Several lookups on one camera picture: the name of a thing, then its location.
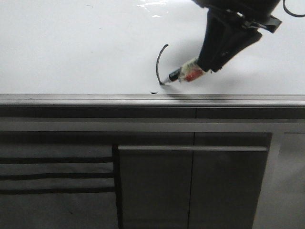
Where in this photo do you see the grey cabinet with handle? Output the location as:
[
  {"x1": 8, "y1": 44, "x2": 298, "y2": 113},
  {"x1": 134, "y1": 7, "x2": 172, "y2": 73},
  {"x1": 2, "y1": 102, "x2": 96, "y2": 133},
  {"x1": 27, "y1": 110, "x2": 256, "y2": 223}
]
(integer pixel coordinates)
[{"x1": 0, "y1": 107, "x2": 305, "y2": 229}]

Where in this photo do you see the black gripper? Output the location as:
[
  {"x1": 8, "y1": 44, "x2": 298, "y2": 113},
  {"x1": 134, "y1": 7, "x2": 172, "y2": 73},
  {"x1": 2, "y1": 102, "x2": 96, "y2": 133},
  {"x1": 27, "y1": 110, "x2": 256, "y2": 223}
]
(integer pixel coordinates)
[{"x1": 195, "y1": 0, "x2": 282, "y2": 72}]

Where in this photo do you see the white marker with tape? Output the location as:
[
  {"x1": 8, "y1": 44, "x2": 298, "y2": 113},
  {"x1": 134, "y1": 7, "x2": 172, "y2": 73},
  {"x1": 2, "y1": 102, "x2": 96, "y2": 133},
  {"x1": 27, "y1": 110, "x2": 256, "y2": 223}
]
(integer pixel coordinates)
[{"x1": 160, "y1": 57, "x2": 207, "y2": 85}]

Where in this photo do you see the black cable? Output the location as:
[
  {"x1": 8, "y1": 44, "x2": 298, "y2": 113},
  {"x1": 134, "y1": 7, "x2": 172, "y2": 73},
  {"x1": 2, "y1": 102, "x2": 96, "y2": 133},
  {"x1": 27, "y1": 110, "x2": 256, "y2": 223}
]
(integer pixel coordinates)
[{"x1": 282, "y1": 0, "x2": 305, "y2": 18}]

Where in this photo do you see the white whiteboard with aluminium frame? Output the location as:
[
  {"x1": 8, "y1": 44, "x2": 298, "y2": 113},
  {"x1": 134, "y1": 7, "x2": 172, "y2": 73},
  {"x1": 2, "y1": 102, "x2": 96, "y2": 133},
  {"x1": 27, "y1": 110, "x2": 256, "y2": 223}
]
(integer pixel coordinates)
[{"x1": 0, "y1": 0, "x2": 305, "y2": 107}]

